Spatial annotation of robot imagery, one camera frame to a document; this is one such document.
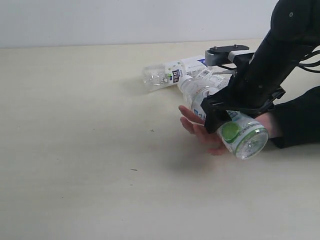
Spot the square bottle white fruit label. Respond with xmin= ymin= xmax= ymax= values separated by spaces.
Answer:
xmin=195 ymin=69 xmax=233 ymax=90

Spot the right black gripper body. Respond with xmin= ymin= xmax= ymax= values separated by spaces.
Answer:
xmin=224 ymin=39 xmax=298 ymax=115

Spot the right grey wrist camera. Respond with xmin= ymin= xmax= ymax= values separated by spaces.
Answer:
xmin=205 ymin=44 xmax=254 ymax=67

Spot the person's open bare hand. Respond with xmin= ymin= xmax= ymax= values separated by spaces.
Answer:
xmin=178 ymin=105 xmax=282 ymax=156

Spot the clear bottle blue white label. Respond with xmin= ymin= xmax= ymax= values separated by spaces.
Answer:
xmin=142 ymin=55 xmax=207 ymax=92

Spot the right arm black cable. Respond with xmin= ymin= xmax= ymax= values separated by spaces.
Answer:
xmin=217 ymin=47 xmax=320 ymax=76

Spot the green lime label bottle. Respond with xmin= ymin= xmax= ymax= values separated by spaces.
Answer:
xmin=177 ymin=74 xmax=269 ymax=160

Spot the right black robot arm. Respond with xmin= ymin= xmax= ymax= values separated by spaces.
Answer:
xmin=201 ymin=0 xmax=320 ymax=133

